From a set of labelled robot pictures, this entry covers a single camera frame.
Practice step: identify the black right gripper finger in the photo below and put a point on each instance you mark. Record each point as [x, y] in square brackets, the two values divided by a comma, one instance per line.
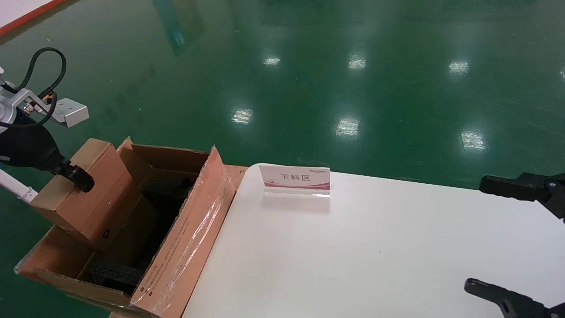
[534, 187]
[516, 304]

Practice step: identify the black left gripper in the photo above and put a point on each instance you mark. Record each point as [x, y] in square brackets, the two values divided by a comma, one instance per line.
[26, 148]

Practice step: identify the small cardboard box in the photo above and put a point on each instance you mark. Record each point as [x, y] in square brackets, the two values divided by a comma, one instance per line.
[88, 207]

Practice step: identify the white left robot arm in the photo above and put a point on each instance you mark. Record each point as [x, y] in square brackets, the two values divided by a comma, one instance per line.
[6, 112]

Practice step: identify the large open cardboard box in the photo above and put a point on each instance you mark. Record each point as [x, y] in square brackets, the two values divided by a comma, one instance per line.
[190, 247]

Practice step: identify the white pipe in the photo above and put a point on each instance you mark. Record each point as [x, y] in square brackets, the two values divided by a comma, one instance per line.
[17, 187]

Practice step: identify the black foam insert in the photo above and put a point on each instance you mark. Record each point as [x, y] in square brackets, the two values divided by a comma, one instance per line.
[167, 192]
[114, 274]

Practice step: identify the acrylic sign with red print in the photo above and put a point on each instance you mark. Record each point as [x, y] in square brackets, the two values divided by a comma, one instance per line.
[295, 177]

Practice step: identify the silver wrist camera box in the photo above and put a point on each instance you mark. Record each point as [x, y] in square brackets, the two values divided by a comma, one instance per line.
[70, 112]

